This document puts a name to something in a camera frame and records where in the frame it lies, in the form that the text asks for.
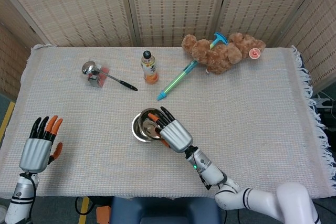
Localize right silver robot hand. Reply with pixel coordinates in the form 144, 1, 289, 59
148, 106, 194, 154

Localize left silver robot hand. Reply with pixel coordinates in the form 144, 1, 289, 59
19, 115, 64, 174

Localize small stainless steel bowl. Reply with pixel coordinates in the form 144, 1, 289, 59
132, 123, 166, 144
131, 113, 169, 143
138, 108, 165, 139

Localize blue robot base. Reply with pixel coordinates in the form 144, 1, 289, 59
109, 196, 223, 224

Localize blue green toy water pump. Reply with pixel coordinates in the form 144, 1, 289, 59
156, 32, 229, 101

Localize grey waffle weave tablecloth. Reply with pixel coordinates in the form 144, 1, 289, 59
0, 44, 331, 200

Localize orange juice bottle, black cap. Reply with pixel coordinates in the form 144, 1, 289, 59
140, 50, 159, 84

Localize brown plush teddy bear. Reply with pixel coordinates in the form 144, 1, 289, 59
182, 33, 266, 75

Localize orange block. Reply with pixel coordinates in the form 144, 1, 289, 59
96, 206, 112, 224

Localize clear plastic box, red contents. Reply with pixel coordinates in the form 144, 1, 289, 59
88, 64, 110, 89

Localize round pink hang tag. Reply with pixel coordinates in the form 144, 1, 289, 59
248, 48, 262, 60

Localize beige woven folding screen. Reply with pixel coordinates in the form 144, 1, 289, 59
0, 0, 336, 99

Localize black electronic device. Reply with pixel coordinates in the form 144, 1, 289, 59
320, 106, 336, 131

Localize steel ladle with black handle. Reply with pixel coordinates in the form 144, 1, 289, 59
81, 61, 139, 92

